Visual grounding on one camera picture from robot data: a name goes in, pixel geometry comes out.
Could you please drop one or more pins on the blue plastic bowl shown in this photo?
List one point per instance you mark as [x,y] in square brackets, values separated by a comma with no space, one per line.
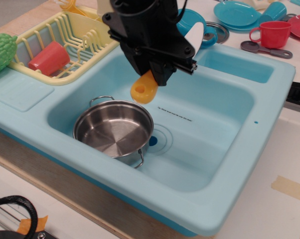
[189,19]

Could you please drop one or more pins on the light blue toy sink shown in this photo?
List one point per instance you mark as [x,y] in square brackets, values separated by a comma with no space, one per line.
[211,128]

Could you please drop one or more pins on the black base bottom left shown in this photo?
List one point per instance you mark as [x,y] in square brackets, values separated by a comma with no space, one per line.
[16,235]

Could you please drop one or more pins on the blue plastic plate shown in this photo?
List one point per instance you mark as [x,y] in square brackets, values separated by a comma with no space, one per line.
[237,15]

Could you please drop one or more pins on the silver metal lid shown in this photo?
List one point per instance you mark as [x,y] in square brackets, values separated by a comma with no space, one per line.
[221,31]

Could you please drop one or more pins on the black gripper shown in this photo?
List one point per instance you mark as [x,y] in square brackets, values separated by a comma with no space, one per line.
[149,37]

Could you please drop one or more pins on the yellow handled white toy knife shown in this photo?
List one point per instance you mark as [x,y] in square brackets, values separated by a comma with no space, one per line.
[145,88]

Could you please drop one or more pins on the green toy bitter gourd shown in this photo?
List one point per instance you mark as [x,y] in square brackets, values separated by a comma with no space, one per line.
[8,48]

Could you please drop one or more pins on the black device at right edge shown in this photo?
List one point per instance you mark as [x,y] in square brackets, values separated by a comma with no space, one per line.
[294,94]

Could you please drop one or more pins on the blue plastic tumbler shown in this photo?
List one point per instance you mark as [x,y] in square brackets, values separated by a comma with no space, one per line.
[276,11]

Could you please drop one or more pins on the grey toy spoon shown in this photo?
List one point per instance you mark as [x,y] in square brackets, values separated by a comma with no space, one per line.
[254,47]

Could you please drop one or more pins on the orange toy utensil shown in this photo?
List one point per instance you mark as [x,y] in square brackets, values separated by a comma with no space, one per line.
[70,6]

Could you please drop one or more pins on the beige masking tape strip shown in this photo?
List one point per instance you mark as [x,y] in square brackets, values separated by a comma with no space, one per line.
[287,186]

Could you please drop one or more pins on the red plastic cup in rack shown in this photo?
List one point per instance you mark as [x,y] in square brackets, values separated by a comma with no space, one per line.
[50,59]

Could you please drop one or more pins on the orange tape piece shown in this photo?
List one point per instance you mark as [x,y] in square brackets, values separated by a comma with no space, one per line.
[25,225]

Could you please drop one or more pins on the yellow dish rack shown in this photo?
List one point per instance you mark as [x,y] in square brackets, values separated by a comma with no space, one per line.
[85,39]

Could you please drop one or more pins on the cream toy detergent bottle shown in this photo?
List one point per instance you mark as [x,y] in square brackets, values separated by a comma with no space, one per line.
[103,7]

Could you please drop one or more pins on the stainless steel pot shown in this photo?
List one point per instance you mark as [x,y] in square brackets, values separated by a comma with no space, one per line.
[120,129]

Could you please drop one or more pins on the red cup with handle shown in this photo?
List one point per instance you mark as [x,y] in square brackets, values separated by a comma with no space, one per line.
[271,34]

